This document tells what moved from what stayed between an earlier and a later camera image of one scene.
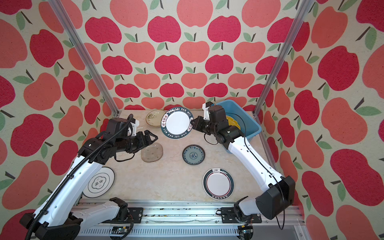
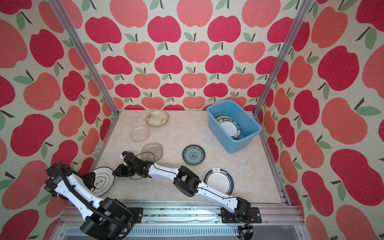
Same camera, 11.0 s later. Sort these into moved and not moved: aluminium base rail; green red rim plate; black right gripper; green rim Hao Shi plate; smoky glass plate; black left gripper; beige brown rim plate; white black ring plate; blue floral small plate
Moved: black right gripper; black left gripper; green rim Hao Shi plate
Not moved: green red rim plate; aluminium base rail; blue floral small plate; beige brown rim plate; white black ring plate; smoky glass plate
